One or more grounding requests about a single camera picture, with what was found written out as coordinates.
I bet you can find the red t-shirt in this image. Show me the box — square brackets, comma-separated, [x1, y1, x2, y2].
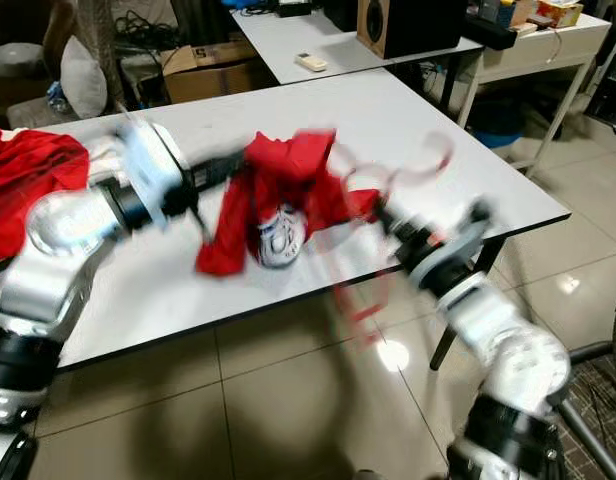
[196, 130, 384, 278]

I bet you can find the red plastic hanger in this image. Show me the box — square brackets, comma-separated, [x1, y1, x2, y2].
[333, 130, 459, 346]

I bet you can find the open cardboard box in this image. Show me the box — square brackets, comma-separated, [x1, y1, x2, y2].
[161, 42, 274, 104]

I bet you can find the white crumpled garment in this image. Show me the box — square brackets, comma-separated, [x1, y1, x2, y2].
[88, 135, 139, 187]

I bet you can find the black table leg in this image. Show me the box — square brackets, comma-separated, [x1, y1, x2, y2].
[430, 235, 509, 371]

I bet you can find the white remote control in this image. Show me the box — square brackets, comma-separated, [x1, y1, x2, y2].
[296, 53, 329, 73]

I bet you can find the blue plastic basin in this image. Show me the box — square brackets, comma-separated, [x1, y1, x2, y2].
[466, 95, 527, 149]

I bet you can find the white side table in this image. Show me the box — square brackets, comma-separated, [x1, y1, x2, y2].
[233, 5, 489, 111]

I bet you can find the white cushion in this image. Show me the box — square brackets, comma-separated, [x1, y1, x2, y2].
[60, 35, 111, 121]

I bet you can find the red crumpled garment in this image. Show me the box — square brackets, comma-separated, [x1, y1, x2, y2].
[0, 120, 91, 263]

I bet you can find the patterned grey curtain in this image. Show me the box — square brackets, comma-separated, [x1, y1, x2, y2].
[76, 0, 129, 111]

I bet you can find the brown black speaker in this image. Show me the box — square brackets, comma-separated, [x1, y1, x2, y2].
[356, 0, 469, 59]

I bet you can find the black floor fan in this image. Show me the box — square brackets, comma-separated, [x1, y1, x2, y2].
[543, 285, 616, 480]

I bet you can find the black electronic device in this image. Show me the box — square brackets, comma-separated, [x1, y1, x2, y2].
[463, 10, 519, 51]

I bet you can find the grey cushion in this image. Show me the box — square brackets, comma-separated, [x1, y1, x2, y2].
[0, 43, 46, 81]

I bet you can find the dark armchair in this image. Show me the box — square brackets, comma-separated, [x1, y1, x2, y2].
[0, 0, 84, 111]

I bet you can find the beige table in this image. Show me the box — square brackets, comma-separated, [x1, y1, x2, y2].
[453, 12, 611, 176]

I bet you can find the yellow box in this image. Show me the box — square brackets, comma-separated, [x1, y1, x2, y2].
[536, 0, 584, 28]

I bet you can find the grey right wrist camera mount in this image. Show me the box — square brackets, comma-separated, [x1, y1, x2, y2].
[408, 200, 495, 291]

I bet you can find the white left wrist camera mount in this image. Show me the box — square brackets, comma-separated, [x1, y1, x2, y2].
[116, 118, 187, 213]

